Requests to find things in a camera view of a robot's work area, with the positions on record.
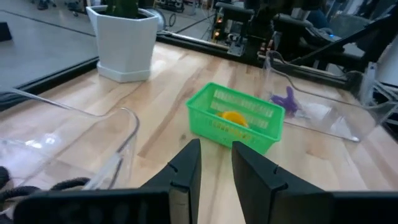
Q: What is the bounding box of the white hexagonal plant pot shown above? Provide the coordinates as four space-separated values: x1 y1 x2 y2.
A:
86 4 159 83

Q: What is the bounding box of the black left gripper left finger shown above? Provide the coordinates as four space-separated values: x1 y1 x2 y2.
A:
139 138 203 224

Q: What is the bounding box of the clear plastic bin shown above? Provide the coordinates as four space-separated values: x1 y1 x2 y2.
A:
262 49 398 144
0 86 141 218

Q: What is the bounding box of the yellow spring keychain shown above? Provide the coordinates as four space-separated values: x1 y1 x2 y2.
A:
216 111 249 128
210 121 254 142

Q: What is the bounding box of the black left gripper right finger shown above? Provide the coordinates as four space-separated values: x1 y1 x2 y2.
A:
231 140 333 224

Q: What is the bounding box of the green plastic basket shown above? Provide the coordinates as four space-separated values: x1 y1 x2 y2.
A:
185 82 286 156

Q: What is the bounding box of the green cactus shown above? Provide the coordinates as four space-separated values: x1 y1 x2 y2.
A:
104 0 139 19

